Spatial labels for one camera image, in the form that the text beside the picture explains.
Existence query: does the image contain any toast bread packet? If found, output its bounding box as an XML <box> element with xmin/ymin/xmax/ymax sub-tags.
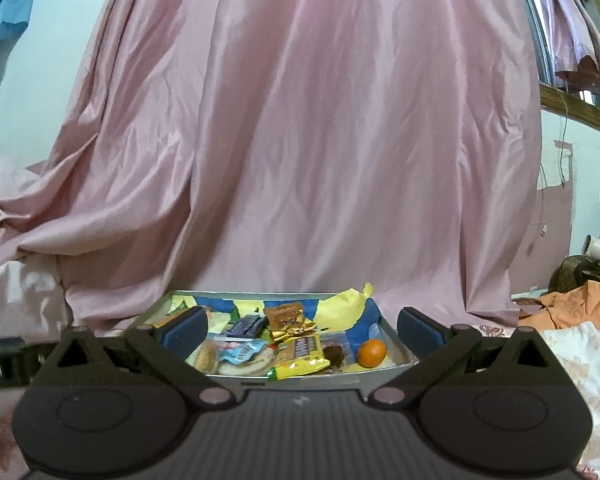
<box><xmin>151</xmin><ymin>306</ymin><xmax>202</xmax><ymax>330</ymax></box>

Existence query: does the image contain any orange mandarin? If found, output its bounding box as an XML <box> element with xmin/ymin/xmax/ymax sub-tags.
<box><xmin>356</xmin><ymin>338</ymin><xmax>388</xmax><ymax>368</ymax></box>

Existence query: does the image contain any pink pillow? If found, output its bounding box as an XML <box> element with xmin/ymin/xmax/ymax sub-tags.
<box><xmin>0</xmin><ymin>157</ymin><xmax>71</xmax><ymax>342</ymax></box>

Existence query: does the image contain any round biscuit packet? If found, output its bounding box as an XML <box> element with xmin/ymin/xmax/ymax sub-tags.
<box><xmin>216</xmin><ymin>339</ymin><xmax>275</xmax><ymax>376</ymax></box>

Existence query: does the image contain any blue yellow patterned liner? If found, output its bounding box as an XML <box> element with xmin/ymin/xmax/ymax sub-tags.
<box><xmin>166</xmin><ymin>283</ymin><xmax>381</xmax><ymax>356</ymax></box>

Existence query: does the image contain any grey cardboard box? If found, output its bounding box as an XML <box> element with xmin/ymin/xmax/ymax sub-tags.
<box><xmin>129</xmin><ymin>290</ymin><xmax>417</xmax><ymax>396</ymax></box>

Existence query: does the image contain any dark brown chocolate piece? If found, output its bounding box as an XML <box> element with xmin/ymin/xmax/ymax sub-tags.
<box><xmin>323</xmin><ymin>344</ymin><xmax>347</xmax><ymax>373</ymax></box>

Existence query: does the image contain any gold wrapped chocolate packet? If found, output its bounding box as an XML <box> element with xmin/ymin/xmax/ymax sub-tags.
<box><xmin>264</xmin><ymin>302</ymin><xmax>330</xmax><ymax>380</ymax></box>

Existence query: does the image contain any floral bed sheet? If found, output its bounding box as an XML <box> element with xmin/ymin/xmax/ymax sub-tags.
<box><xmin>3</xmin><ymin>327</ymin><xmax>600</xmax><ymax>479</ymax></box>

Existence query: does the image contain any orange garment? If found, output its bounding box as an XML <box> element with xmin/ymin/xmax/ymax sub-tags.
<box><xmin>518</xmin><ymin>281</ymin><xmax>600</xmax><ymax>330</ymax></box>

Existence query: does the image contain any pink satin curtain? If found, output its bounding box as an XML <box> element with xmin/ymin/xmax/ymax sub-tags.
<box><xmin>0</xmin><ymin>0</ymin><xmax>541</xmax><ymax>330</ymax></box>

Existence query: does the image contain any wooden window frame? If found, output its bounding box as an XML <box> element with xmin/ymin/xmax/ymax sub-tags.
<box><xmin>540</xmin><ymin>82</ymin><xmax>600</xmax><ymax>130</ymax></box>

